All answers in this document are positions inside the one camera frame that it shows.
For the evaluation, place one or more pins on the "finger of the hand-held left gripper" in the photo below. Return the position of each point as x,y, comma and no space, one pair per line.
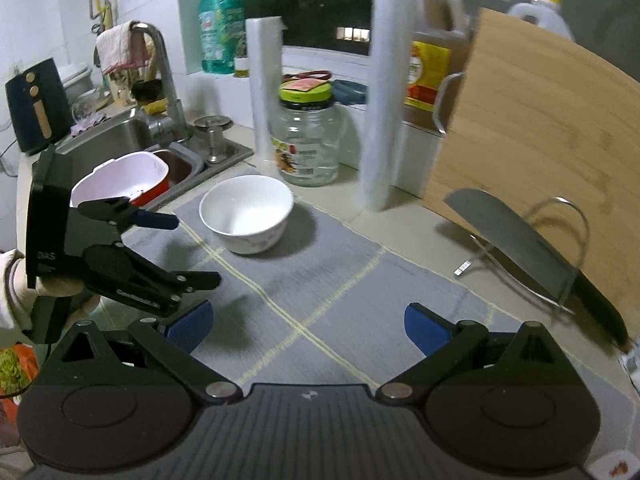
200,280
157,220

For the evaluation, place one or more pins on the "small yellow-green bottle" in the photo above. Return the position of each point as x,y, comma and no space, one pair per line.
242,66

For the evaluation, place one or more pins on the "glass jar green lid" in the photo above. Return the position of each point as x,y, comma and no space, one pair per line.
307,145

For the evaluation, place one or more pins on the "metal faucet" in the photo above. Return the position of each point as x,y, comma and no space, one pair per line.
167,85

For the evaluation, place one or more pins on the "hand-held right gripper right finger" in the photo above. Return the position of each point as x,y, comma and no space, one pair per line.
424,325

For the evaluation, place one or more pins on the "grey teal checked dish mat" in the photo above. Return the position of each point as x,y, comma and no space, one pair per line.
325,280

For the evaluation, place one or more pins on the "white rice cooker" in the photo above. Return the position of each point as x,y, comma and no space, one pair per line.
77,82

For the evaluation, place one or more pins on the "white jug yellow cap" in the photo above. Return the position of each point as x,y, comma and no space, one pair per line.
542,15

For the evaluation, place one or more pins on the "red white colander basin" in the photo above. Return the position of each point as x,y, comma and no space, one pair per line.
120,175

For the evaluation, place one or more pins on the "dark blue air fryer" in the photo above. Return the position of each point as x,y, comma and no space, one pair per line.
37,105

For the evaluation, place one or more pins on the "white bowl with floral print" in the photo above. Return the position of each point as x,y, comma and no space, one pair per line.
245,210

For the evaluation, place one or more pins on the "green dish soap bottle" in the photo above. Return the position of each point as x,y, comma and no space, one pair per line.
220,30

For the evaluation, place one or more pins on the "bamboo cutting board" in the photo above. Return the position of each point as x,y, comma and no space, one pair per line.
540,125

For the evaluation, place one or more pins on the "person's left forearm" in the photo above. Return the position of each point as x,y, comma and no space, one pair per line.
17,290

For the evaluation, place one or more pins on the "pink white towel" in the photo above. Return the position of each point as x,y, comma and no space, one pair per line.
117,47

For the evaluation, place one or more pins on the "orange green snack bag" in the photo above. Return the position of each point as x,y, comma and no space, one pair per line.
15,370

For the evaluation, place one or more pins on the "brown oil jug yellow cap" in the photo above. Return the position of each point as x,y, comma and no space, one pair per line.
435,60

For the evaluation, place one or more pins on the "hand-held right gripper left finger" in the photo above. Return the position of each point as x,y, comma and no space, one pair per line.
192,321

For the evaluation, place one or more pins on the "metal sink knob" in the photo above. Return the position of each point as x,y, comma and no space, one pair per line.
214,135

